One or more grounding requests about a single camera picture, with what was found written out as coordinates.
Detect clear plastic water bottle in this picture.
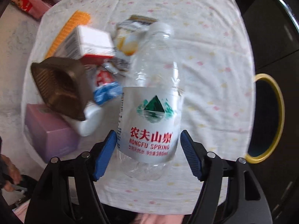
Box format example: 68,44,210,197
116,23,184,181

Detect crumpled foil wrapper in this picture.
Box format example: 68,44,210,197
104,15,157,77

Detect white carton with red stripe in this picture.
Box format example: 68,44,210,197
55,26,115,62

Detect dark green kitchen cabinets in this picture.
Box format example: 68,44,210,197
242,0,299,73

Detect purple box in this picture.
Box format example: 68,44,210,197
24,103,81,163

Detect red and pink bags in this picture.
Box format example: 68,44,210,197
10,0,53,20

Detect red and blue toothpaste tube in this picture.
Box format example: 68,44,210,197
92,64,123,105

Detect orange ribbed strip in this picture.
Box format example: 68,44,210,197
45,10,91,59

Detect brown plastic tray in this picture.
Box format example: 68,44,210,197
30,56,94,121

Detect white dotted tablecloth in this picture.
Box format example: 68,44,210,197
20,0,257,209

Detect person's left hand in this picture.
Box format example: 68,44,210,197
0,155,22,192

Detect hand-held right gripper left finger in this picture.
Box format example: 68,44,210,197
24,130,117,224

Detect white pill bottle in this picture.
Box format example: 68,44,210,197
74,101,105,137

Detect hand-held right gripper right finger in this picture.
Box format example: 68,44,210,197
180,129,272,224

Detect yellow-rimmed trash bin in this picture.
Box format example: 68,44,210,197
246,73,285,164

